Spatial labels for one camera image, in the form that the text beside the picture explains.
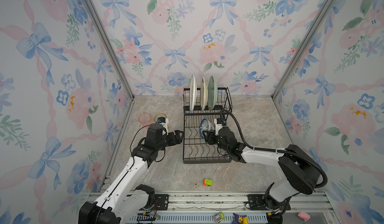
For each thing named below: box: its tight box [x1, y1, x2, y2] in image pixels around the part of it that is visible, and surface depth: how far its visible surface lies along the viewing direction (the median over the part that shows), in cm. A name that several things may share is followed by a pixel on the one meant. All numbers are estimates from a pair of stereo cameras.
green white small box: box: [214, 211, 226, 224], surface depth 69 cm
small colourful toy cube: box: [202, 178, 213, 187], surface depth 80 cm
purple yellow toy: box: [231, 213, 249, 224], surface depth 69 cm
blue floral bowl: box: [199, 118, 216, 138], surface depth 86 cm
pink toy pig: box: [297, 211, 311, 222], surface depth 70 cm
